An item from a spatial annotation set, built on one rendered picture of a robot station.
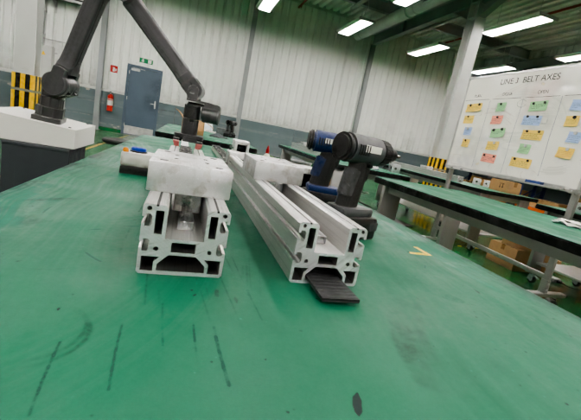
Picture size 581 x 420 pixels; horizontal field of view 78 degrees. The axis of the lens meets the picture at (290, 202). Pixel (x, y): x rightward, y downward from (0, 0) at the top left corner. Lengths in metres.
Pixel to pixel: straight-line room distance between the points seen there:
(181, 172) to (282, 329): 0.24
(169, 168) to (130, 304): 0.19
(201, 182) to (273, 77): 12.14
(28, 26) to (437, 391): 7.56
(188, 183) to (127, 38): 12.09
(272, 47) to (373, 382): 12.52
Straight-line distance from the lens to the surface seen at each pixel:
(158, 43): 1.39
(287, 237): 0.51
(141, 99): 12.32
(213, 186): 0.50
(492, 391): 0.41
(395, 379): 0.36
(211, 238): 0.45
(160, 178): 0.50
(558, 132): 3.67
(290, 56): 12.83
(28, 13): 7.68
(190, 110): 1.34
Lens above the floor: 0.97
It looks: 11 degrees down
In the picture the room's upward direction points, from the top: 11 degrees clockwise
